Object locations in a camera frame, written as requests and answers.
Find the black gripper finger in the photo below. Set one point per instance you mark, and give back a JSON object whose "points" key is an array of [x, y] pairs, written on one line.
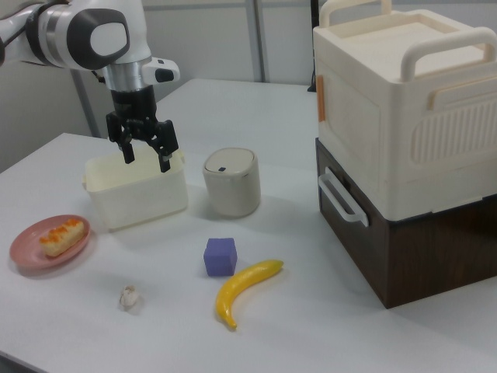
{"points": [[166, 149], [123, 145]]}

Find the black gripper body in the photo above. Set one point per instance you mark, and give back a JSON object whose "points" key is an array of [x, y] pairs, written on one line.
{"points": [[134, 112]]}

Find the bread with orange topping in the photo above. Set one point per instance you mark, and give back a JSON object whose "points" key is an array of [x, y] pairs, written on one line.
{"points": [[62, 237]]}

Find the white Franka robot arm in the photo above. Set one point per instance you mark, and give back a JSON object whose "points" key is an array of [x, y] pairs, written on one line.
{"points": [[77, 35]]}

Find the cream rectangular plastic bin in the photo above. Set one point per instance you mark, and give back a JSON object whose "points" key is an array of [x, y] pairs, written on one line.
{"points": [[136, 190]]}

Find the beige mini trash can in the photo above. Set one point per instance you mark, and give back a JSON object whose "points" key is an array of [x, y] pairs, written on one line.
{"points": [[231, 180]]}

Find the purple foam cube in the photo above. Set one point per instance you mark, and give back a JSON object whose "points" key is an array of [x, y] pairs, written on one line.
{"points": [[220, 257]]}

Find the pink round plate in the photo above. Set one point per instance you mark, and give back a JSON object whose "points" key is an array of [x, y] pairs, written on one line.
{"points": [[35, 248]]}

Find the white garlic bulb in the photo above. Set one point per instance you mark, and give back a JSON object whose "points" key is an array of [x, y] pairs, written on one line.
{"points": [[129, 297]]}

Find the yellow toy banana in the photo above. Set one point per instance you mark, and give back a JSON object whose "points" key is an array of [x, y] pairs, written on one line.
{"points": [[240, 285]]}

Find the cream plastic storage box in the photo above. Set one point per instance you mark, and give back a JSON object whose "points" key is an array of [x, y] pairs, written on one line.
{"points": [[404, 116]]}

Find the dark brown wooden drawer box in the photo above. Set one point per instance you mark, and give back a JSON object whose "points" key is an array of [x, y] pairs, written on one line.
{"points": [[407, 248]]}

